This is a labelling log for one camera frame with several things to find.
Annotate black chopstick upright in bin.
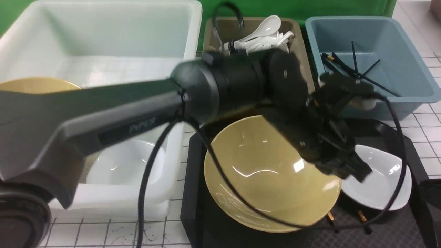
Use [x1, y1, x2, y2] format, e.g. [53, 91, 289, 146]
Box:
[351, 41, 360, 79]

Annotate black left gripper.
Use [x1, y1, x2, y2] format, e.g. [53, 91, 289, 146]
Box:
[262, 74, 375, 182]

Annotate large translucent white bin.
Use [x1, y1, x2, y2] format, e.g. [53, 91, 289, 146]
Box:
[1, 0, 203, 222]

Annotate blue chopstick bin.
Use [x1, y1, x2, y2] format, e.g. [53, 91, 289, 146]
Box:
[305, 16, 440, 120]

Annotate black chopstick gold band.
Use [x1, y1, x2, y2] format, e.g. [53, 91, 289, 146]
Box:
[357, 210, 373, 235]
[326, 211, 337, 227]

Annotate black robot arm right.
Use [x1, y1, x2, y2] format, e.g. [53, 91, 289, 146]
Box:
[418, 179, 441, 210]

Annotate white square side dish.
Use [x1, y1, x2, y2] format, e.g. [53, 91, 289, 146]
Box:
[341, 145, 402, 210]

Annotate top stacked tan bowl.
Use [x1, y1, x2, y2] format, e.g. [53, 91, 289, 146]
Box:
[0, 77, 81, 94]

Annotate olive green spoon bin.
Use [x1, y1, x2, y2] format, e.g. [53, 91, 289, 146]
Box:
[203, 16, 315, 93]

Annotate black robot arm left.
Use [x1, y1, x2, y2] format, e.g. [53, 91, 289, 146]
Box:
[1, 48, 374, 248]

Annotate tan noodle bowl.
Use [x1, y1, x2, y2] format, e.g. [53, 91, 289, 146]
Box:
[205, 116, 341, 226]

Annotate white spoon top of pile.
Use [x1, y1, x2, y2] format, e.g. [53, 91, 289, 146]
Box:
[239, 15, 281, 42]

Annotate white dish in bin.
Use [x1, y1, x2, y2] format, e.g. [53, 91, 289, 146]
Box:
[86, 139, 155, 186]

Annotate black chopstick long diagonal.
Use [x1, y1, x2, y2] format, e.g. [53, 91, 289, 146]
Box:
[327, 52, 401, 97]

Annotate black chopstick left in bin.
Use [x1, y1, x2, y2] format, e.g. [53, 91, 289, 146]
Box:
[321, 52, 335, 65]

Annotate black plastic serving tray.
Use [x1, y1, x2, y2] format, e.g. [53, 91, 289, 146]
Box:
[181, 134, 440, 248]

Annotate black chopstick crossing diagonal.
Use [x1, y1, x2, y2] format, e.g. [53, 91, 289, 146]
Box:
[356, 59, 381, 79]

